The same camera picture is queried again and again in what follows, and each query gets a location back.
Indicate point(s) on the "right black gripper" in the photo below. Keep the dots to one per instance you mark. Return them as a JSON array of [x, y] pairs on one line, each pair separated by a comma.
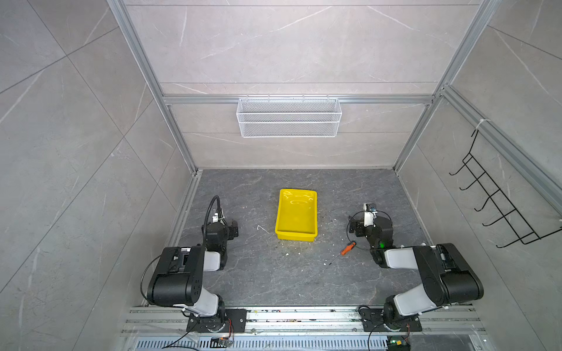
[[356, 226]]

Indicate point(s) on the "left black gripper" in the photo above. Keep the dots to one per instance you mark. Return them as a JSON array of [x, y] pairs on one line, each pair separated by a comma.
[[233, 228]]

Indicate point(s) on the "orange handled screwdriver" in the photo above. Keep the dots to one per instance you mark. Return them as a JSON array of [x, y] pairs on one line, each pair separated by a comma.
[[350, 246]]

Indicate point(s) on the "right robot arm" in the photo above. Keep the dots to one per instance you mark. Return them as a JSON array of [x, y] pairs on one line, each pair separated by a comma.
[[446, 277]]

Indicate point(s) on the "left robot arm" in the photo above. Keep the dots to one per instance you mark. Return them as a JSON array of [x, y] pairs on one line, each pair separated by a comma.
[[178, 277]]

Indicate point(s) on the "yellow plastic bin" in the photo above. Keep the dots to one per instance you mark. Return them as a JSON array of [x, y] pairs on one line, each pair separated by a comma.
[[297, 215]]

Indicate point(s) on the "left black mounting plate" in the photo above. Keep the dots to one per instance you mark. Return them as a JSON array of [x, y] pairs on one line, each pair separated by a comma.
[[229, 320]]

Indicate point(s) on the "black mounting plate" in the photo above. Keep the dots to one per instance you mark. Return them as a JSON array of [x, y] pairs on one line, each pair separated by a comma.
[[381, 320], [229, 320]]

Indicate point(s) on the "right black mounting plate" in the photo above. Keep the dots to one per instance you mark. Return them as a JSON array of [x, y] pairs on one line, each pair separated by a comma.
[[381, 320]]

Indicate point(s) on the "small green circuit board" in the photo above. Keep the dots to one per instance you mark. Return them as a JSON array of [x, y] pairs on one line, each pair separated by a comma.
[[398, 344]]

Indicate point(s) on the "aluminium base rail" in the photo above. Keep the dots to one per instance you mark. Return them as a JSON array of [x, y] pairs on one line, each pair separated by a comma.
[[301, 328]]

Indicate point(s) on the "white wire mesh basket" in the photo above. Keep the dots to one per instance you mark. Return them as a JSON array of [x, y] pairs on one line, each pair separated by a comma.
[[285, 118]]

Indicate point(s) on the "black wire hook rack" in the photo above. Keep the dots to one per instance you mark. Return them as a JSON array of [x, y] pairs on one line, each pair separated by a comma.
[[508, 213]]

